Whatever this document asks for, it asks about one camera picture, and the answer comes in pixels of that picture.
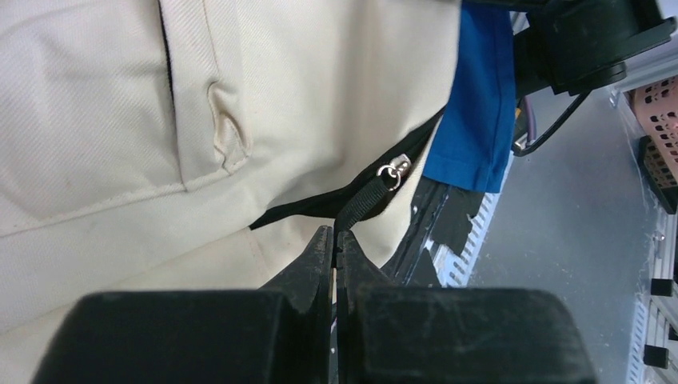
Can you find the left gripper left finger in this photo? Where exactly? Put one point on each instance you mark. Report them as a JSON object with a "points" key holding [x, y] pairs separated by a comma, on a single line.
{"points": [[302, 347]]}

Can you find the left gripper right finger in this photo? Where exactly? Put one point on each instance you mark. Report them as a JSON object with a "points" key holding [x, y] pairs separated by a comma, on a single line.
{"points": [[356, 275]]}

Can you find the beige canvas backpack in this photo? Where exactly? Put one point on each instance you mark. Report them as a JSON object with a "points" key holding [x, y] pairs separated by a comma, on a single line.
{"points": [[141, 140]]}

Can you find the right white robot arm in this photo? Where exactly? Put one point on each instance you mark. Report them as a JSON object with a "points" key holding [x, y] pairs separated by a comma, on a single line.
{"points": [[571, 47]]}

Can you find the blue cloth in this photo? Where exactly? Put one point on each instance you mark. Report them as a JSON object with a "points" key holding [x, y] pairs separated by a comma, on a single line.
{"points": [[471, 147]]}

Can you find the pink perforated storage basket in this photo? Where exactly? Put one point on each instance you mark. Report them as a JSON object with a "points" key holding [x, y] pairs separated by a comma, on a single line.
{"points": [[655, 108]]}

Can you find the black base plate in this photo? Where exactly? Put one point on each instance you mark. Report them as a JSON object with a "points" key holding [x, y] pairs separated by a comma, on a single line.
{"points": [[411, 264]]}

